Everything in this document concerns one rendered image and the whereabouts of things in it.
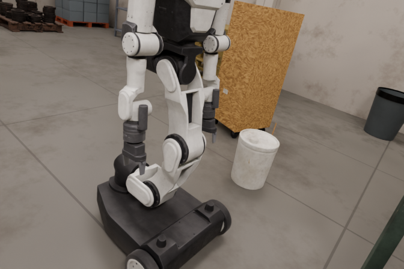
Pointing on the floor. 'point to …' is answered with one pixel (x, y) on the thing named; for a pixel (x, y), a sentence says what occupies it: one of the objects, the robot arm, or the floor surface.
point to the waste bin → (386, 114)
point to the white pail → (254, 158)
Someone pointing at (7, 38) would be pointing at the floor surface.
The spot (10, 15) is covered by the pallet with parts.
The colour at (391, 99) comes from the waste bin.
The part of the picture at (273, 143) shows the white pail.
